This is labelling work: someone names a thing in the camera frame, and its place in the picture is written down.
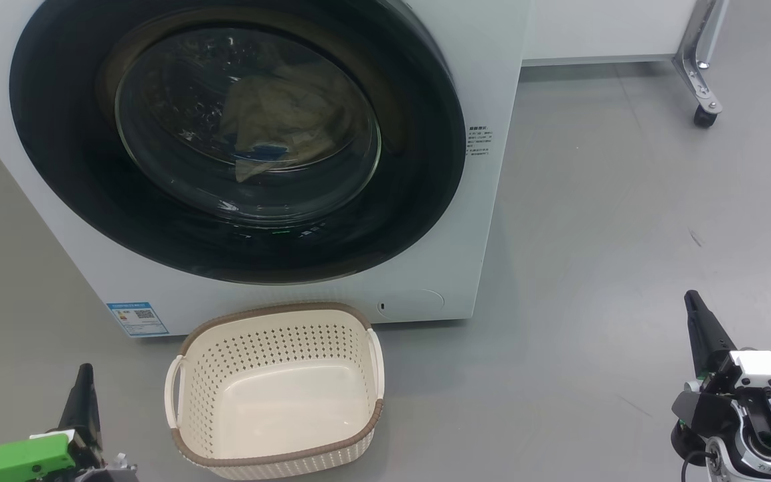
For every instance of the cream perforated laundry basket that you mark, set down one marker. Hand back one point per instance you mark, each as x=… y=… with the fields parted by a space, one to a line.
x=278 y=408

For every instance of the white cart panel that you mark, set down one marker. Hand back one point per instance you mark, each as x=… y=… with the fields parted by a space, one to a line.
x=606 y=30

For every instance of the cream bear-print garment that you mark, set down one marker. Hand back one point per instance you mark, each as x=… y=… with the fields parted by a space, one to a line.
x=285 y=100

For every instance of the black round glass washer door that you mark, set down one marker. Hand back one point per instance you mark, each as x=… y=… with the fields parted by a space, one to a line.
x=64 y=167

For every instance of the blue energy label sticker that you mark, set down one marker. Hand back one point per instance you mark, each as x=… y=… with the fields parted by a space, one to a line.
x=138 y=319

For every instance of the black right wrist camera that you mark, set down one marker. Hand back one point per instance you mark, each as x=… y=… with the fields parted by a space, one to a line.
x=700 y=412

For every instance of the small printed text label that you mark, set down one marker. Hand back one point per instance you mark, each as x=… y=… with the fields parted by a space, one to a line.
x=479 y=140

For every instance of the white front-load washing machine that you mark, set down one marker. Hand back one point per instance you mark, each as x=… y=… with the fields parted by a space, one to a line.
x=479 y=254

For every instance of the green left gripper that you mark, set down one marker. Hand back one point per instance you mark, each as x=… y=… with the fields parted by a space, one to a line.
x=17 y=462

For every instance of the metal cart leg with caster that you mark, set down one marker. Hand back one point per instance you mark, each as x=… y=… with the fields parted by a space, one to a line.
x=697 y=73

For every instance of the cream garment with blue cuff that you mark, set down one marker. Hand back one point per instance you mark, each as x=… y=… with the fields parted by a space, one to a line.
x=265 y=154

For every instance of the round white filter cover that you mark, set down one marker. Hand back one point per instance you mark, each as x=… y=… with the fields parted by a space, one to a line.
x=412 y=302

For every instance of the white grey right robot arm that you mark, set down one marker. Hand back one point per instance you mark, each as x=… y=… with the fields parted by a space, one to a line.
x=760 y=438

